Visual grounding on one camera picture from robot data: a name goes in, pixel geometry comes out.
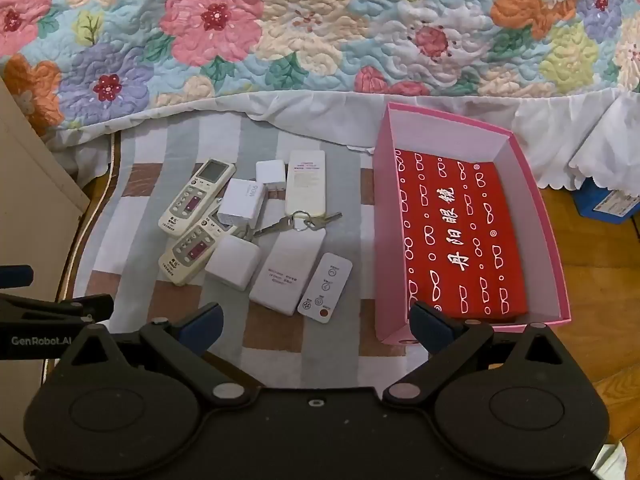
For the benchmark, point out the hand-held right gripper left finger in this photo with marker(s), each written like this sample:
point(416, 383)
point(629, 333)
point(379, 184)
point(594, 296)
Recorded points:
point(201, 318)

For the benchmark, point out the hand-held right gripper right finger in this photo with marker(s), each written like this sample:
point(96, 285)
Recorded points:
point(425, 321)

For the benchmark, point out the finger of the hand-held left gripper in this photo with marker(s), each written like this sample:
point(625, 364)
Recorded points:
point(15, 276)
point(60, 306)

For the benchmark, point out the cream air conditioner remote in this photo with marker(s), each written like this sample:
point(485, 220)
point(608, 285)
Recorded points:
point(192, 200)
point(187, 258)

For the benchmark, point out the pink cardboard box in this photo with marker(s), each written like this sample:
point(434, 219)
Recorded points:
point(387, 240)

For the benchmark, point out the long cream remote control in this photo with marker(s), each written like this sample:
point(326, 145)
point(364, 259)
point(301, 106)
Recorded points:
point(305, 185)

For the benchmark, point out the large white charger block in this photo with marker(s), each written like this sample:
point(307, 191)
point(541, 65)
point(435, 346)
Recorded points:
point(232, 263)

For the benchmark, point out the red printed glasses case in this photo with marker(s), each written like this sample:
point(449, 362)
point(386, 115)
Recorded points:
point(450, 240)

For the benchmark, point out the white flat power bank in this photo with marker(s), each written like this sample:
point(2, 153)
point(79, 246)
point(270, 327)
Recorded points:
point(285, 275)

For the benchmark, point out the small white remote red button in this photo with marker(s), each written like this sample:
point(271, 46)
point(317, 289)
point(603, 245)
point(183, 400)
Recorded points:
point(325, 287)

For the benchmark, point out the bunch of keys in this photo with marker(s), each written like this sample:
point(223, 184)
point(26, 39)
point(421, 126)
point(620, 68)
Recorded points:
point(272, 226)

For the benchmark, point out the white charger with prongs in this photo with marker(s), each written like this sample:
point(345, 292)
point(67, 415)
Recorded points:
point(241, 202)

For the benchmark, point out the small white charger cube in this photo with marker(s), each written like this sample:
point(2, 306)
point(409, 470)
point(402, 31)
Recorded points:
point(270, 174)

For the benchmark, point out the blue box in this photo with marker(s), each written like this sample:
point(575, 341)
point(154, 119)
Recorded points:
point(592, 206)

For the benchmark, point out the floral quilt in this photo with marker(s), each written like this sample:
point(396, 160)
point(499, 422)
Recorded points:
point(300, 35)

